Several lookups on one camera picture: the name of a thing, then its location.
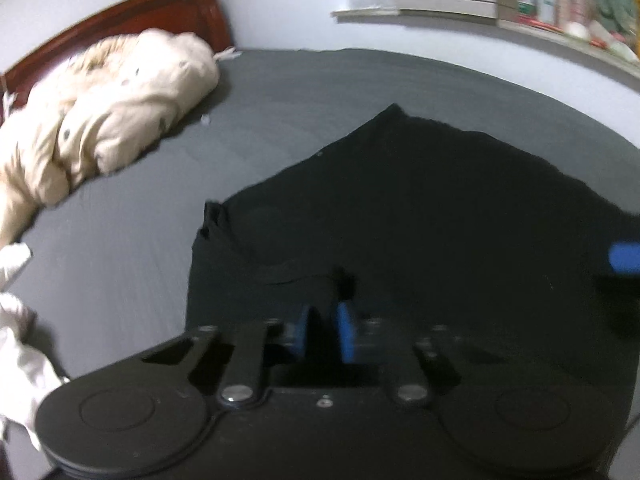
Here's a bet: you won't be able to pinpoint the beige patterned duvet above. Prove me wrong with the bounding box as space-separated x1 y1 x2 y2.
1 29 220 245

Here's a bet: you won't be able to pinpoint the white garment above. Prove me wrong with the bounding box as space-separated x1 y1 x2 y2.
1 243 70 451

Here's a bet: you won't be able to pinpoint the dark red wooden headboard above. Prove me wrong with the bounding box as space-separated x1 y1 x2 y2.
6 0 233 110

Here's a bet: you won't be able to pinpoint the colourful items on windowsill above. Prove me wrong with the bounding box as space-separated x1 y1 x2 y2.
516 0 639 64

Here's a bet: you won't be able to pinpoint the black garment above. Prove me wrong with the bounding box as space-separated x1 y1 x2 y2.
184 103 640 391

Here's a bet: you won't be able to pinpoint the grey bed sheet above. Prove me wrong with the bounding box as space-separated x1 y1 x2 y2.
0 46 640 480

